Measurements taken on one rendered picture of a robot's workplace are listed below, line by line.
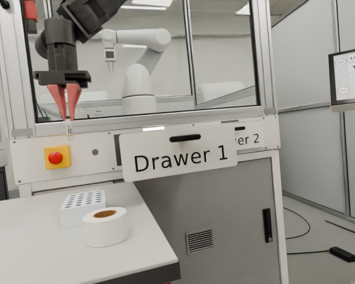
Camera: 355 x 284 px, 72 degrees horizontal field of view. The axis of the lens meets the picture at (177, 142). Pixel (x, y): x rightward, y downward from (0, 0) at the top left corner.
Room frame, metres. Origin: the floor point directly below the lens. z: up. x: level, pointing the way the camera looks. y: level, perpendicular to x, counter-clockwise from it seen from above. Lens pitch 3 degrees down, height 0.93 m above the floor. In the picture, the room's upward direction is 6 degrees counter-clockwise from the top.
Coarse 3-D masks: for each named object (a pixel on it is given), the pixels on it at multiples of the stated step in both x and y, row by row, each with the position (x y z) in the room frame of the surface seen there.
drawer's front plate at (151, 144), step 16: (176, 128) 0.59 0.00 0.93; (192, 128) 0.60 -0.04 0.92; (208, 128) 0.61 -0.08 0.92; (224, 128) 0.62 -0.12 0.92; (128, 144) 0.56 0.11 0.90; (144, 144) 0.57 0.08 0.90; (160, 144) 0.58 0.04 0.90; (176, 144) 0.59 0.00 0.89; (192, 144) 0.60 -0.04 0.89; (208, 144) 0.61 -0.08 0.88; (224, 144) 0.62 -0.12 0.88; (128, 160) 0.56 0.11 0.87; (144, 160) 0.57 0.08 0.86; (160, 160) 0.58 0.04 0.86; (208, 160) 0.61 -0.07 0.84; (224, 160) 0.62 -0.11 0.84; (128, 176) 0.55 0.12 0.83; (144, 176) 0.56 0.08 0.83; (160, 176) 0.57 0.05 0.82
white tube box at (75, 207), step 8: (88, 192) 0.58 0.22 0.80; (96, 192) 0.57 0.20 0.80; (104, 192) 0.56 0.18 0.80; (72, 200) 0.52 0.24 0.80; (80, 200) 0.52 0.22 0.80; (88, 200) 0.51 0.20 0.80; (96, 200) 0.50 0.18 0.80; (104, 200) 0.49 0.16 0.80; (64, 208) 0.46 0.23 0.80; (72, 208) 0.46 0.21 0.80; (80, 208) 0.47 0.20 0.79; (88, 208) 0.47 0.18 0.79; (96, 208) 0.47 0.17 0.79; (64, 216) 0.46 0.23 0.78; (72, 216) 0.46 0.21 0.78; (80, 216) 0.47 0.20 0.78; (64, 224) 0.46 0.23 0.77; (72, 224) 0.46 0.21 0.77; (80, 224) 0.46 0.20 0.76
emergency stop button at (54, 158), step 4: (52, 152) 0.76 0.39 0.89; (56, 152) 0.76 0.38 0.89; (48, 156) 0.76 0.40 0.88; (52, 156) 0.75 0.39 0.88; (56, 156) 0.76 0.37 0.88; (60, 156) 0.76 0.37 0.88; (48, 160) 0.76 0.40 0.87; (52, 160) 0.75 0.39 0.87; (56, 160) 0.76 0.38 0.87; (60, 160) 0.76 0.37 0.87; (56, 164) 0.76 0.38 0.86
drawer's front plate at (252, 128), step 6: (234, 126) 0.99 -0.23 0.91; (240, 126) 1.00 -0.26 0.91; (246, 126) 1.00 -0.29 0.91; (252, 126) 1.01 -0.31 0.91; (258, 126) 1.02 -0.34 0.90; (240, 132) 0.99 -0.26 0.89; (246, 132) 1.00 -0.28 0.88; (252, 132) 1.01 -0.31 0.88; (258, 132) 1.02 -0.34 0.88; (252, 138) 1.01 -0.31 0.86; (258, 138) 1.02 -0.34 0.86; (264, 138) 1.03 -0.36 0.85; (246, 144) 1.00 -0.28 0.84; (252, 144) 1.01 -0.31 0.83; (258, 144) 1.02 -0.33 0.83; (264, 144) 1.02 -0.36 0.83
